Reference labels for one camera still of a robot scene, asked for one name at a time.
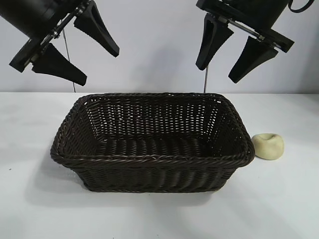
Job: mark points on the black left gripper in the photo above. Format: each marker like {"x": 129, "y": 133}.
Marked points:
{"x": 32, "y": 15}

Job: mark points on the dark brown wicker basket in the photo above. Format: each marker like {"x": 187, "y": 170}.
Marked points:
{"x": 154, "y": 171}

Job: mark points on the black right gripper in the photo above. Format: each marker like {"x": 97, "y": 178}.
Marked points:
{"x": 249, "y": 12}

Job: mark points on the pale yellow egg yolk pastry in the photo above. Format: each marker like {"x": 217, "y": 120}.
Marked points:
{"x": 270, "y": 147}

